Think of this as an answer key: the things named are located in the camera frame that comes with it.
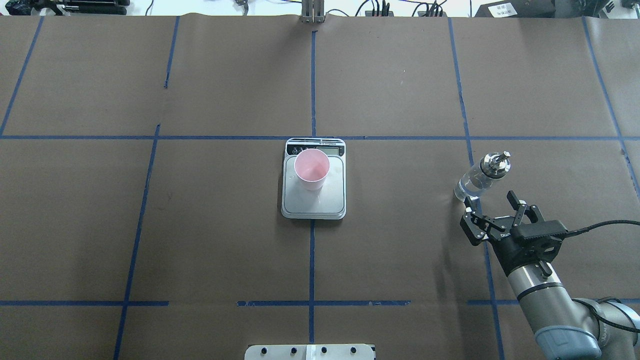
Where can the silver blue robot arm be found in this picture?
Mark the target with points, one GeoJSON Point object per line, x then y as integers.
{"type": "Point", "coordinates": [564, 328]}

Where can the black box with label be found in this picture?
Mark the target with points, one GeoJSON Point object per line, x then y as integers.
{"type": "Point", "coordinates": [517, 9]}

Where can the pink plastic cup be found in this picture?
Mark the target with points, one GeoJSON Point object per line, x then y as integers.
{"type": "Point", "coordinates": [311, 167]}

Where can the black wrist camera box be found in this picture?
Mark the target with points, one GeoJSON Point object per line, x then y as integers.
{"type": "Point", "coordinates": [529, 233]}

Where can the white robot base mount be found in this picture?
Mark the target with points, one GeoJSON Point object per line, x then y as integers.
{"type": "Point", "coordinates": [331, 351]}

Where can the brown paper table cover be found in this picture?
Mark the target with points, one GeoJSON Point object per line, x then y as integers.
{"type": "Point", "coordinates": [141, 177]}

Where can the silver digital kitchen scale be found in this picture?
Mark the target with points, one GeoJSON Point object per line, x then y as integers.
{"type": "Point", "coordinates": [324, 199]}

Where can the black folded tripod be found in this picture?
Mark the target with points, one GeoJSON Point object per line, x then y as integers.
{"type": "Point", "coordinates": [91, 7]}

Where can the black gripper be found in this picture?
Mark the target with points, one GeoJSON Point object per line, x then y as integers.
{"type": "Point", "coordinates": [506, 248]}

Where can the aluminium frame post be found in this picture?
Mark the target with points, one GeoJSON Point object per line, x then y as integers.
{"type": "Point", "coordinates": [313, 11]}

